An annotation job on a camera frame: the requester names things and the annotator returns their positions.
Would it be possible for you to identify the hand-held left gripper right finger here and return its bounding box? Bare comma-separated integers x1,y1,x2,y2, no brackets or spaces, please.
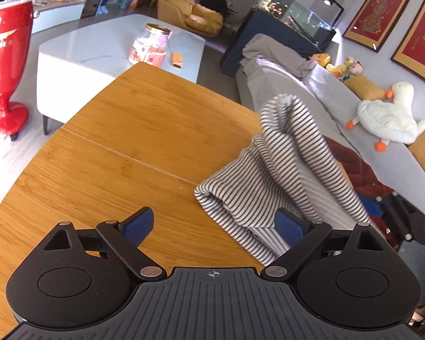
261,208,385,281

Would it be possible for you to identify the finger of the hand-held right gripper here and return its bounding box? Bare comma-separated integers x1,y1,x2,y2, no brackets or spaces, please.
361,191,413,241

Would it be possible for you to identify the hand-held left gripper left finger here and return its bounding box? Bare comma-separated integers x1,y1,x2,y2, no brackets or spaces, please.
42,207,166,282

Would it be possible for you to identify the striped grey white shirt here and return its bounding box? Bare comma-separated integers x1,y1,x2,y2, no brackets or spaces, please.
194,94,378,267

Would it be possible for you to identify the red quilted garment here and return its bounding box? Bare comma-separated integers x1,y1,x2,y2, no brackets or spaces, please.
324,137,404,252

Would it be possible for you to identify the grey sofa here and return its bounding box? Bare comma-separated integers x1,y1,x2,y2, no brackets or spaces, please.
235,32,425,309

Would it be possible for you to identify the white goose plush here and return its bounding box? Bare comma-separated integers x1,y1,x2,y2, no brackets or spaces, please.
346,81,425,151

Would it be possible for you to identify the yellow bolster pillow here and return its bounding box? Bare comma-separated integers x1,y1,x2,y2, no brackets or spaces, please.
343,75,387,102

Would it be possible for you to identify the colourful plush doll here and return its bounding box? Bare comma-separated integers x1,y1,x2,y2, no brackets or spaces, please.
326,56,362,82

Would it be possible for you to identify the small yellow plush toy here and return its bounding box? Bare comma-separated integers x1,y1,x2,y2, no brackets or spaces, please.
310,52,332,69

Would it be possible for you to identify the red framed picture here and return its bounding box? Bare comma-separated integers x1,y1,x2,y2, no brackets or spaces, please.
342,0,417,54
390,0,425,91

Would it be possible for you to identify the clear jar with pink label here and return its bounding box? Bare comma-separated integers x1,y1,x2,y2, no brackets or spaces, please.
128,23,172,69

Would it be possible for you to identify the grey blanket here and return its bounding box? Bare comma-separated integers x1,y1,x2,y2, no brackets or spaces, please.
242,33,319,78

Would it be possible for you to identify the white coffee table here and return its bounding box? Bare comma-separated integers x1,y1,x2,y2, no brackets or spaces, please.
36,13,206,136

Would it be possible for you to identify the dark fish tank cabinet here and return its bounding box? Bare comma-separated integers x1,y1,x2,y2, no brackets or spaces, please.
220,9,323,78

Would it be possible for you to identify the glass fish tank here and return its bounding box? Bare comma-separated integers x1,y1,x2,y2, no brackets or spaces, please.
257,0,337,45

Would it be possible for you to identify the red goblet-shaped stand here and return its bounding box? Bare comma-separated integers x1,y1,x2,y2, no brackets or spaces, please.
0,0,34,138

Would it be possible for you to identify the yellow armchair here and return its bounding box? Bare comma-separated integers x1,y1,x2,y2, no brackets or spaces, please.
157,0,224,37

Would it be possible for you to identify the blue toy figure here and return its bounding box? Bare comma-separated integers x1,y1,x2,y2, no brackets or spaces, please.
98,0,120,15

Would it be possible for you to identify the black bag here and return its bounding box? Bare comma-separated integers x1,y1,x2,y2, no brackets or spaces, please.
201,0,231,12

